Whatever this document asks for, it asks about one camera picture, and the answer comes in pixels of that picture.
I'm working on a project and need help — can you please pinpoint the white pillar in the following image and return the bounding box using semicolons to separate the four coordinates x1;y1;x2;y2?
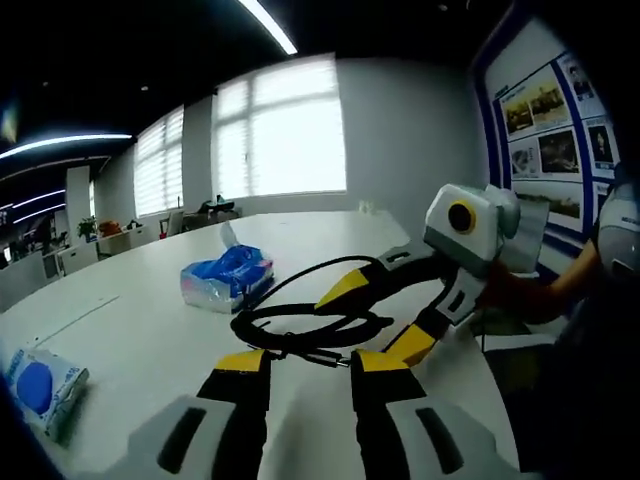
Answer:
65;167;92;247

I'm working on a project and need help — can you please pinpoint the ceiling light strip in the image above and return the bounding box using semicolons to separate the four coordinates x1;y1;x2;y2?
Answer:
0;132;133;161
238;0;300;56

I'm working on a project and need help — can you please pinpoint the window with blinds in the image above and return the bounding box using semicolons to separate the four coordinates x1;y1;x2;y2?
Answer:
134;106;186;218

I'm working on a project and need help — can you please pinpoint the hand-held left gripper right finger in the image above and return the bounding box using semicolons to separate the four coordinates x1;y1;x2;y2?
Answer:
349;348;517;480

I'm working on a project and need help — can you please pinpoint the blue framed wall display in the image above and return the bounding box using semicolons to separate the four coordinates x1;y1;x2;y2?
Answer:
472;19;617;282

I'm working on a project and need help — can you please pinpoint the white chest device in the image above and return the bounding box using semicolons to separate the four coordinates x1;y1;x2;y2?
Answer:
597;164;640;287

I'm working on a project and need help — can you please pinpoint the teal bag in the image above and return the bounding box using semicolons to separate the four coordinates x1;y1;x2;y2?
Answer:
196;195;237;214

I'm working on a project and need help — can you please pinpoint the white packet blue circle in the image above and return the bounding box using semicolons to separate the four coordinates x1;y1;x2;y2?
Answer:
0;346;91;447

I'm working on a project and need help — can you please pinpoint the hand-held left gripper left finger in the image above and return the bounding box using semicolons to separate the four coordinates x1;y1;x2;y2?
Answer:
102;348;273;480

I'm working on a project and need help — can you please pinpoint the person's right hand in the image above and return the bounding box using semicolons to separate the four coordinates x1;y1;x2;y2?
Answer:
478;258;557;325

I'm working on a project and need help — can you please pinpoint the blue tissue pack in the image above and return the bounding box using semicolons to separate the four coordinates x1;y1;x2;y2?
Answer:
179;221;277;316

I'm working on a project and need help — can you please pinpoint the potted plant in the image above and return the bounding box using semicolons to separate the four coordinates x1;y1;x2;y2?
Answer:
76;215;99;245

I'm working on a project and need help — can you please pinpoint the person's dark clothing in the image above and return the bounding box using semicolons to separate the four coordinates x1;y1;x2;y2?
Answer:
514;279;640;480

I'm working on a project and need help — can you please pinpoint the white table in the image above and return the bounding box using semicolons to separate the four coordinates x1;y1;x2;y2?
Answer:
0;208;524;480

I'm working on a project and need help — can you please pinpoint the large bright window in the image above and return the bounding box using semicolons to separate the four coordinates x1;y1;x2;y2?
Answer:
213;58;348;199

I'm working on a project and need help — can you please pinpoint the row of white office chairs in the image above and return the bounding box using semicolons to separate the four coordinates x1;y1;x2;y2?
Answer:
0;240;102;312

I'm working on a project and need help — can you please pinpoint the black cable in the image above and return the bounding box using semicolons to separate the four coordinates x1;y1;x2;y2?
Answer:
229;254;397;374

